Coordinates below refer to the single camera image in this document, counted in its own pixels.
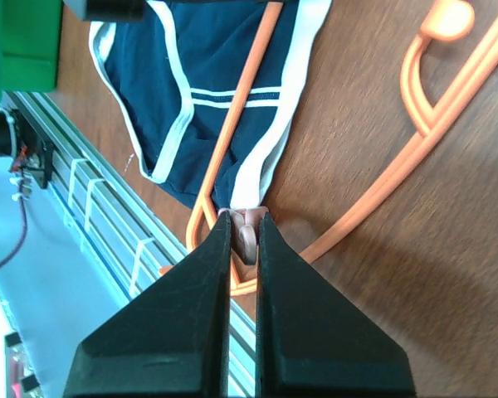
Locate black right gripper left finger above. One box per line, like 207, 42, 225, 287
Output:
63, 214, 232, 397

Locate navy blue underwear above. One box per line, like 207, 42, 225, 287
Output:
89, 1, 330, 209

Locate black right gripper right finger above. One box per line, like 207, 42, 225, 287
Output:
256, 215, 416, 397

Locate orange plastic hanger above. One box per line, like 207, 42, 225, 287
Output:
157, 0, 498, 299

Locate green plastic tray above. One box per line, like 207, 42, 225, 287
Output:
0, 0, 63, 99

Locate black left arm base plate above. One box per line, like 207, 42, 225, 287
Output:
6, 109, 55, 189

